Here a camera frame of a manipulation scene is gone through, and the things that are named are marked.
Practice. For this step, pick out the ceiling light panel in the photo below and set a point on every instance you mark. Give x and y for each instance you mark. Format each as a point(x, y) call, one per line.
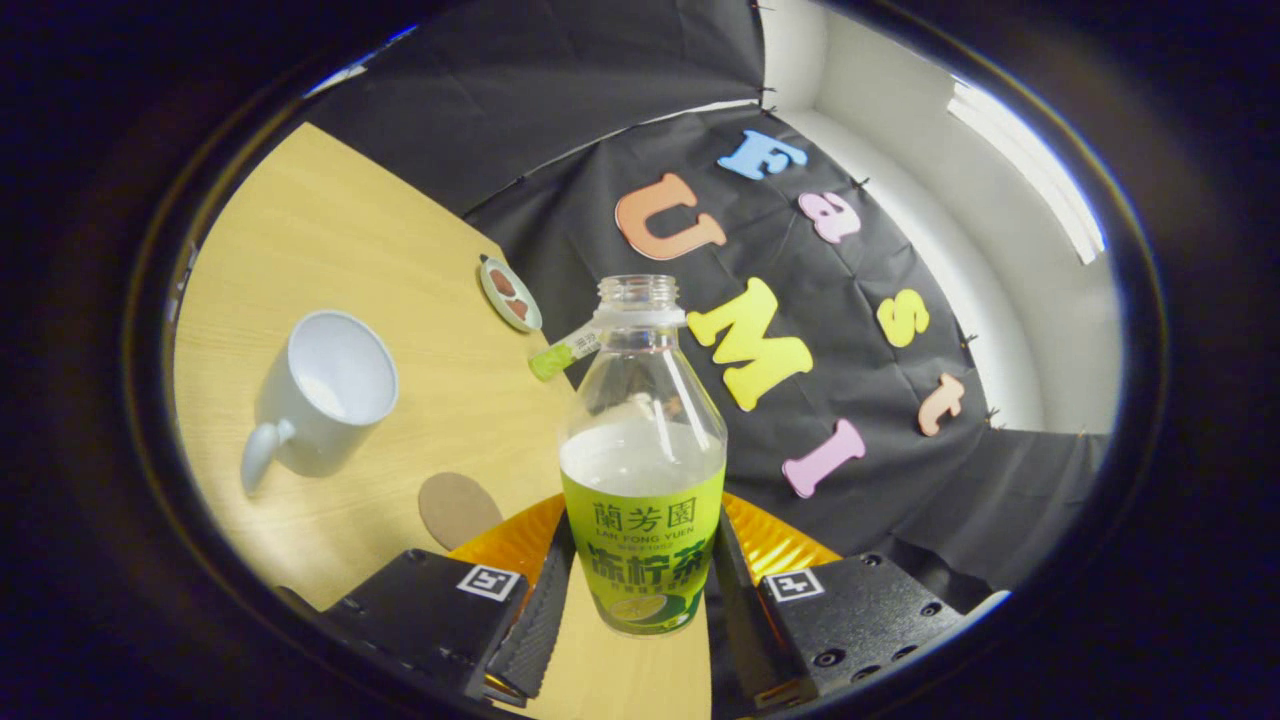
point(1030, 170)

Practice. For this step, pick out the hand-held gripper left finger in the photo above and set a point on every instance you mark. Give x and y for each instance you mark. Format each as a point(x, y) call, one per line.
point(540, 625)

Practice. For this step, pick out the white cup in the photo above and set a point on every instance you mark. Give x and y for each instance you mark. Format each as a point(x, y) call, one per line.
point(335, 370)

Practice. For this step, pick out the wooden table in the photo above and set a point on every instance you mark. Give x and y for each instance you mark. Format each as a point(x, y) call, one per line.
point(330, 230)

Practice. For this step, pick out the round brown coaster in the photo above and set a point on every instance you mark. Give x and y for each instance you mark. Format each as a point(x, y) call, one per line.
point(458, 510)

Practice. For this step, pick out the pale green plate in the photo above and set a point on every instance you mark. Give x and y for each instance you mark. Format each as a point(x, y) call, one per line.
point(528, 320)

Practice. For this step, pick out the brown food piece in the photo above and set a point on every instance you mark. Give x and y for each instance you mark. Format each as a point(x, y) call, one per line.
point(517, 309)
point(502, 282)

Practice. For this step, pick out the small capped green drink bottle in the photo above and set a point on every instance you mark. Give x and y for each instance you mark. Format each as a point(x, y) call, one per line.
point(560, 352)

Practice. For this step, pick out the juice bottle with green label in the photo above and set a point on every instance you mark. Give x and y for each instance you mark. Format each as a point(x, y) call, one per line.
point(642, 540)

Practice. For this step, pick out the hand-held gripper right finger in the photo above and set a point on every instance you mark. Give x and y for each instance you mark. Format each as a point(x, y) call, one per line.
point(738, 640)

